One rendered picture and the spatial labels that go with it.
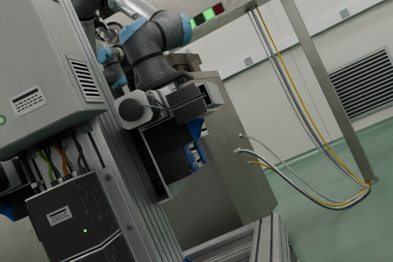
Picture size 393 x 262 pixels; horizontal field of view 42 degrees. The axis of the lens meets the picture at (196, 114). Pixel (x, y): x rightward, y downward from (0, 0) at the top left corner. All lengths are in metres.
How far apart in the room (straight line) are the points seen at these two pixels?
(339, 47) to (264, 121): 1.01
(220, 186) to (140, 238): 0.87
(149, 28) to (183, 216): 0.93
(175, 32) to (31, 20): 0.66
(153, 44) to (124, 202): 0.59
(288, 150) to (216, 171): 2.95
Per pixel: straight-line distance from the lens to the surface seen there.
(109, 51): 2.31
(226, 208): 2.24
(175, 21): 1.81
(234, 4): 2.77
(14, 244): 2.84
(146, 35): 1.73
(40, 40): 1.25
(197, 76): 2.47
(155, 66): 1.70
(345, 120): 2.83
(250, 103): 5.14
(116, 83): 2.30
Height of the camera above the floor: 0.59
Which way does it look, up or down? 3 degrees up
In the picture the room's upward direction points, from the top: 24 degrees counter-clockwise
